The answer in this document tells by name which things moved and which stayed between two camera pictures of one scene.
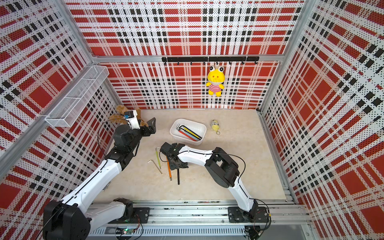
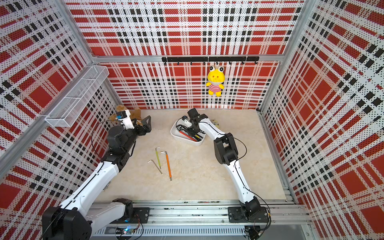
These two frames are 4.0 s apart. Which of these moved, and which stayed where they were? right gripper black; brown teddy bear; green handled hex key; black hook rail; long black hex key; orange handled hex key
Moved: long black hex key; right gripper black
Stayed: brown teddy bear; orange handled hex key; black hook rail; green handled hex key
